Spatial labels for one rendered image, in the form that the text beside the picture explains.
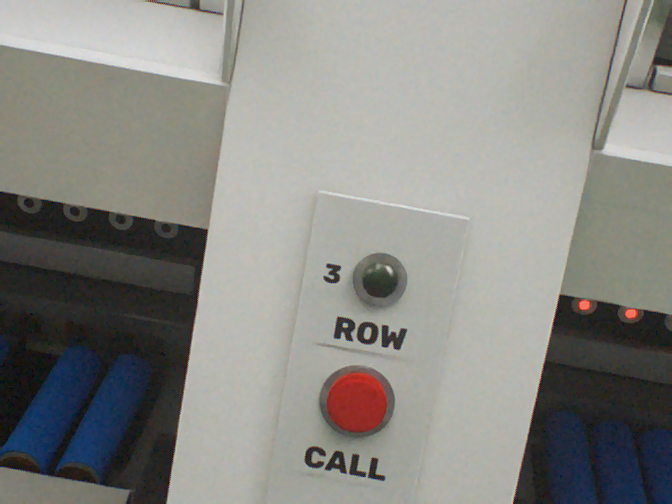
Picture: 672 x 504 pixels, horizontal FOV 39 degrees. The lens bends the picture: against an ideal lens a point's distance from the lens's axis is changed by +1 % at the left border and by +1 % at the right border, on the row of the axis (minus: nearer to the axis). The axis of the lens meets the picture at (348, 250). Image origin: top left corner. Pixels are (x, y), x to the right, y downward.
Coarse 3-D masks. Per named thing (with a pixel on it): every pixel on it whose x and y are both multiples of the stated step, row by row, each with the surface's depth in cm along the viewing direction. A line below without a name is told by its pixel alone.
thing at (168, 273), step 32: (0, 224) 42; (0, 256) 43; (32, 256) 42; (64, 256) 42; (96, 256) 42; (128, 256) 42; (160, 256) 42; (160, 288) 42; (192, 288) 42; (96, 352) 42; (160, 416) 39; (0, 448) 36; (160, 448) 34; (128, 480) 36; (160, 480) 33
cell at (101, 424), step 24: (120, 360) 39; (144, 360) 39; (120, 384) 38; (144, 384) 39; (96, 408) 36; (120, 408) 37; (96, 432) 35; (120, 432) 36; (72, 456) 34; (96, 456) 34; (96, 480) 34
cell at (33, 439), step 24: (72, 360) 38; (96, 360) 39; (48, 384) 37; (72, 384) 37; (48, 408) 36; (72, 408) 37; (24, 432) 35; (48, 432) 35; (0, 456) 34; (24, 456) 34; (48, 456) 35
